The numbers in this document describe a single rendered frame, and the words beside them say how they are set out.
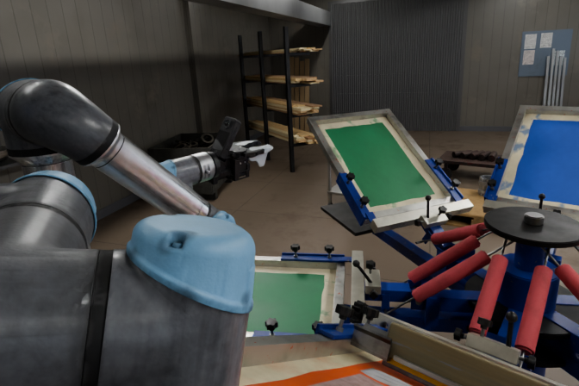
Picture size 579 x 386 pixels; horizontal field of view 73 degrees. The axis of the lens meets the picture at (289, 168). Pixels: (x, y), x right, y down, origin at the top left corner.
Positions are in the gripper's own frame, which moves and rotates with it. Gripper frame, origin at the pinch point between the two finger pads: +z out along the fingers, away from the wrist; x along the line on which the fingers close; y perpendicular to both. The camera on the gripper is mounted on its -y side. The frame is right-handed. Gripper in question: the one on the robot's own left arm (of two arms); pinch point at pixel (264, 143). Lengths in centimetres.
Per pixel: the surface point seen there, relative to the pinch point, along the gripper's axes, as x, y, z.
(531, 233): 64, 27, 62
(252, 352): 43, 18, -43
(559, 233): 71, 26, 68
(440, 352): 62, 31, -5
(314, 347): 43, 29, -25
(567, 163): 57, 29, 167
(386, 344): 51, 34, -8
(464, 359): 67, 30, -4
